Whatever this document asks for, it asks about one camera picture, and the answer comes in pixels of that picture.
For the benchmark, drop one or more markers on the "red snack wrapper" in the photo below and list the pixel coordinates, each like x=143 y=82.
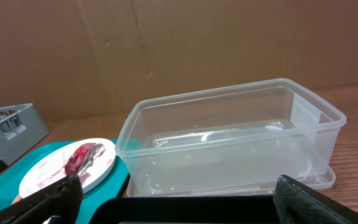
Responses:
x=82 y=158

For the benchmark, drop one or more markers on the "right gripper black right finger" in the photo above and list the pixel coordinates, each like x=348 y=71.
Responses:
x=297 y=203

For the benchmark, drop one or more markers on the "black waste tray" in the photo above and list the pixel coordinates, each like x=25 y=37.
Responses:
x=219 y=209

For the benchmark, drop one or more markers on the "white round plate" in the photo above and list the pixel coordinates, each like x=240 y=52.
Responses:
x=50 y=168

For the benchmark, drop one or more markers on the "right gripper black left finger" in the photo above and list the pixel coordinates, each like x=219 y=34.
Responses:
x=59 y=202

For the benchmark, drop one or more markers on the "clear plastic waste bin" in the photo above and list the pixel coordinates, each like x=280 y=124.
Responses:
x=231 y=139

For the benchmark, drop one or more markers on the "grey dishwasher rack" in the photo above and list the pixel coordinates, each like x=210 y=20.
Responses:
x=21 y=127

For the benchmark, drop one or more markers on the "teal serving tray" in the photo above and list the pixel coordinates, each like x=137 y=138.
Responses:
x=111 y=187

